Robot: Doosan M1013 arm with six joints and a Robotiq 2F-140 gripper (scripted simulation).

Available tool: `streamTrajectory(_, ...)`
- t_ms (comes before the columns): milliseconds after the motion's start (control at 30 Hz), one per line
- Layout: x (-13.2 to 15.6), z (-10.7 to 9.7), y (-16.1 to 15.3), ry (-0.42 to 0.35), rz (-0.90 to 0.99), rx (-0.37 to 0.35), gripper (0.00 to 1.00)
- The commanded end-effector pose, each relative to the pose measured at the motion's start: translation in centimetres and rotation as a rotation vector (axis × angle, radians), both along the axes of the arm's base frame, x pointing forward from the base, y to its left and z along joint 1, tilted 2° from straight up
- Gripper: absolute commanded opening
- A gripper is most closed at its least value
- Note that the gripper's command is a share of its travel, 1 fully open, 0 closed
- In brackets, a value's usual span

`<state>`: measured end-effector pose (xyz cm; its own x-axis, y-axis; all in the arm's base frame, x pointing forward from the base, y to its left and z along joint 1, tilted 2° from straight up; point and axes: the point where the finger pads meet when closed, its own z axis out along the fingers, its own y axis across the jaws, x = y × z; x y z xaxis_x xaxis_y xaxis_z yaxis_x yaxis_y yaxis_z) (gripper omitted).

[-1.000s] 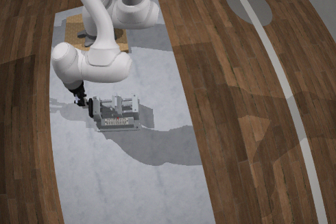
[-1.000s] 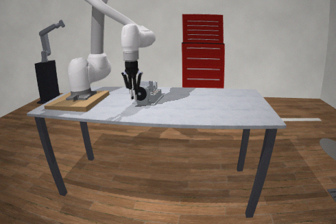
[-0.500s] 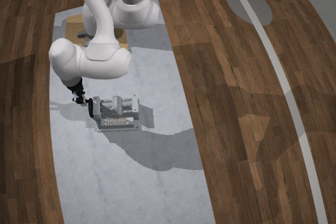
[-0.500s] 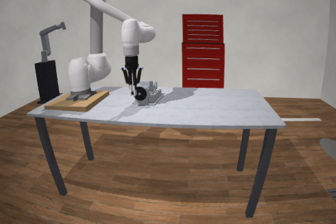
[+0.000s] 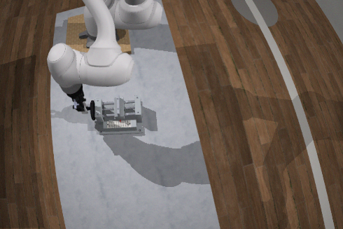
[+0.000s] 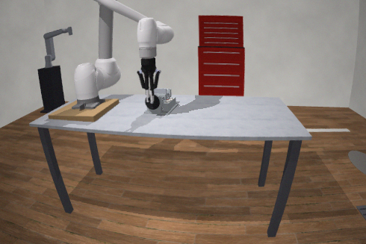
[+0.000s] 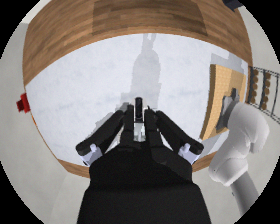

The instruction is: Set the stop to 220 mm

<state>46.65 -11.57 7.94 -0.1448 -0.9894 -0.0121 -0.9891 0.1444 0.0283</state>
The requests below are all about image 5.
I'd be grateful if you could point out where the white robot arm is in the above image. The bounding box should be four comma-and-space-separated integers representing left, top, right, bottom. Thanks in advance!
47, 0, 162, 94

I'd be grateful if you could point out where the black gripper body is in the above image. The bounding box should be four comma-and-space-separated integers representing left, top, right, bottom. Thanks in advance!
67, 84, 83, 102

